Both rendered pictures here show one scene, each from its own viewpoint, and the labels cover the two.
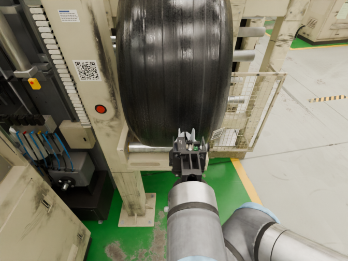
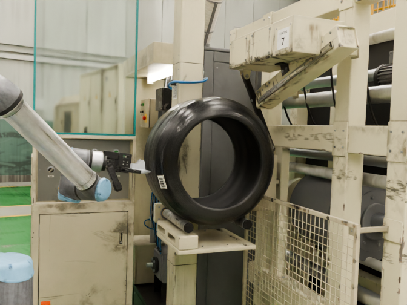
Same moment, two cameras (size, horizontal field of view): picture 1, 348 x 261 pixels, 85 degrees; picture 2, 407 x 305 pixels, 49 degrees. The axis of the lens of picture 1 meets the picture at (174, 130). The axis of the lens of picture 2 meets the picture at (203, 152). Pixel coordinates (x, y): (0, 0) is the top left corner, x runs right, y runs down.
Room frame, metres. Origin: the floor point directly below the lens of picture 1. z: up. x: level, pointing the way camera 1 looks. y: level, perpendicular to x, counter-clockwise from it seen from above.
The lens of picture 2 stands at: (-0.09, -1.93, 1.32)
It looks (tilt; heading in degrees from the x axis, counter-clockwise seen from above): 3 degrees down; 69
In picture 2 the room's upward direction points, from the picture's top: 2 degrees clockwise
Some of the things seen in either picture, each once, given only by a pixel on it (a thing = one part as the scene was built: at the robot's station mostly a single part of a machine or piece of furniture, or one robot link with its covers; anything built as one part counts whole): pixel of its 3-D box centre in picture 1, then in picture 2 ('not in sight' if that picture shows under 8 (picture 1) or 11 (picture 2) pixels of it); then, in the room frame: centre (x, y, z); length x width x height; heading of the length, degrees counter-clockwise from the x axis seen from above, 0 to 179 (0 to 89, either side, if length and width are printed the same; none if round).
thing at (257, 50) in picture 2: not in sight; (279, 48); (0.97, -0.09, 1.71); 0.61 x 0.25 x 0.15; 90
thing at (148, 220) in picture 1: (138, 207); not in sight; (0.65, 0.29, 0.02); 0.27 x 0.27 x 0.04; 0
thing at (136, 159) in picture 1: (167, 156); (175, 233); (0.53, 0.03, 0.83); 0.36 x 0.09 x 0.06; 90
